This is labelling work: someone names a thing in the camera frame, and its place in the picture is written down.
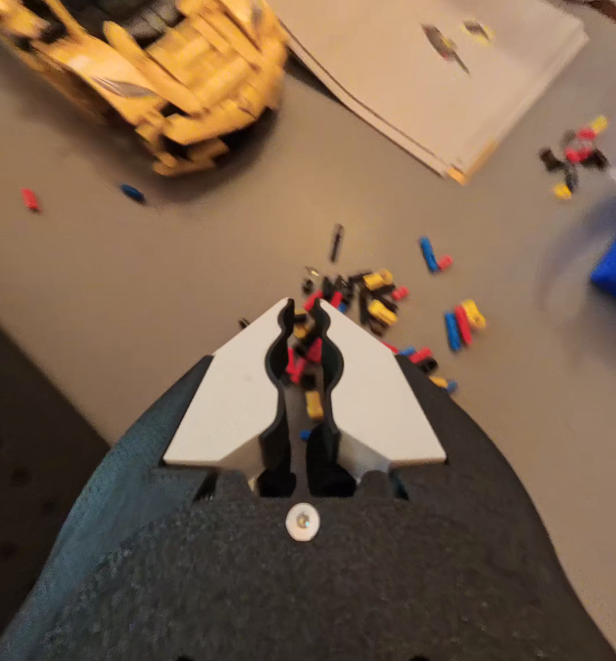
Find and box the pile of red blue pins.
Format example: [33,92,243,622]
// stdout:
[238,266,487,450]

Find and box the cluster of red black pins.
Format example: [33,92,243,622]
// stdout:
[539,115,610,201]

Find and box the grey desk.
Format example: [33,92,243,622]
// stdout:
[0,0,616,661]

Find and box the yellow toy brick car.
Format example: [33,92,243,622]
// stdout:
[0,0,290,177]

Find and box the building instruction booklet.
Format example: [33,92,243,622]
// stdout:
[264,0,590,186]

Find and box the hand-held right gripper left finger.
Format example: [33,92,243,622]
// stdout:
[162,297,296,497]

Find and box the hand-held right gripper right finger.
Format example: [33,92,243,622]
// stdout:
[305,298,448,497]

